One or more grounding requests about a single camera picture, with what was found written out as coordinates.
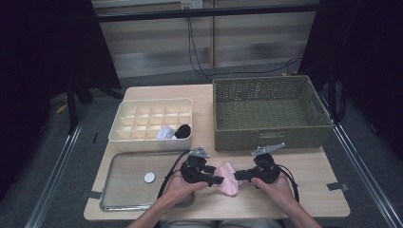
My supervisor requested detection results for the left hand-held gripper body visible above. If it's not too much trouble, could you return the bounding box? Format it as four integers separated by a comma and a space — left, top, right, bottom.
180, 145, 212, 185

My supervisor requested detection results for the person's right hand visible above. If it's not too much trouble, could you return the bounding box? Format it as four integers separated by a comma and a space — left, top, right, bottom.
251, 172, 297, 211

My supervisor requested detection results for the white wall outlet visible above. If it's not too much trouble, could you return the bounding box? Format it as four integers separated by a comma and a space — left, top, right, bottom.
180, 0, 203, 10

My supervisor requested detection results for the clear lid with white knob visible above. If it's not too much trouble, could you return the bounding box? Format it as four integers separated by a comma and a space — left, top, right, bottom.
99, 149, 196, 212

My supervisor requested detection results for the cream divided storage box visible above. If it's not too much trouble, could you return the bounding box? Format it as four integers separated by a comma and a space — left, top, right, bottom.
107, 98, 194, 152

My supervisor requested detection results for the dark curtain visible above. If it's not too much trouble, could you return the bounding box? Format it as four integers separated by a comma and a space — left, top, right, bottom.
298, 0, 403, 160
0, 0, 122, 191

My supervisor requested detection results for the black floor cable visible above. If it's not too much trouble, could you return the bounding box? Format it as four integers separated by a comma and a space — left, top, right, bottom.
208, 56, 302, 79

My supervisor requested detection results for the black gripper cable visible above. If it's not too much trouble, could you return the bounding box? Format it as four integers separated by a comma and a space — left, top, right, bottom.
157, 149, 193, 200
275, 163, 300, 203

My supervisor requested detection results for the black sock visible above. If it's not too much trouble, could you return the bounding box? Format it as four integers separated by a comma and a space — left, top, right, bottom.
174, 123, 192, 140

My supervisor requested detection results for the black hanging wall cable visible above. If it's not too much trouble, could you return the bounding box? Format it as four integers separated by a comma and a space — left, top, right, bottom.
185, 9, 214, 82

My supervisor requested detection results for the black horizontal bar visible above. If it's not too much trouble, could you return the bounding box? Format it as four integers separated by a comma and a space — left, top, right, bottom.
94, 3, 319, 23

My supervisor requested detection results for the beige vertical post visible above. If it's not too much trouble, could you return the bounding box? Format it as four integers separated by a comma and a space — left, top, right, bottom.
209, 0, 219, 68

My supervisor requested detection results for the person's left hand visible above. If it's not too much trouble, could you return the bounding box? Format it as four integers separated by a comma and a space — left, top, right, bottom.
161, 162, 209, 207

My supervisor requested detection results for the black metal stand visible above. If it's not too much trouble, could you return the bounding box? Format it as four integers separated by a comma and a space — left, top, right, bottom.
66, 75, 126, 134
326, 70, 347, 124

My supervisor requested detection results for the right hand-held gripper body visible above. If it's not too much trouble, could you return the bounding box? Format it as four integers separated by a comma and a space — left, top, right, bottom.
250, 142, 286, 185

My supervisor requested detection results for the green woven basket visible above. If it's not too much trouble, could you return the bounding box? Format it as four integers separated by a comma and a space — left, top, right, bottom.
212, 74, 336, 152

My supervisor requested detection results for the white sock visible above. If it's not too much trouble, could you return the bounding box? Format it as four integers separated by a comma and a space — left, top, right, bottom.
155, 125, 177, 141

